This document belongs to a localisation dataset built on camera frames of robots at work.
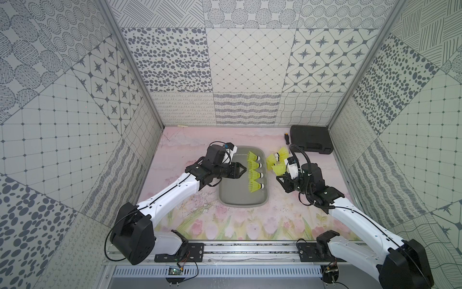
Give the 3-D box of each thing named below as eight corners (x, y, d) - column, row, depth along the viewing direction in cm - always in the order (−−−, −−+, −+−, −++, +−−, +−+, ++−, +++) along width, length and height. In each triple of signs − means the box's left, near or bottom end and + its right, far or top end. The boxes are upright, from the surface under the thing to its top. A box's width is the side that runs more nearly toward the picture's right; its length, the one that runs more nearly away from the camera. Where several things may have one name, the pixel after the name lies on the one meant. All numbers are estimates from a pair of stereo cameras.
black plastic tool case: (293, 153, 107) (295, 149, 104) (287, 129, 121) (288, 124, 117) (334, 153, 107) (337, 149, 104) (323, 129, 121) (326, 124, 117)
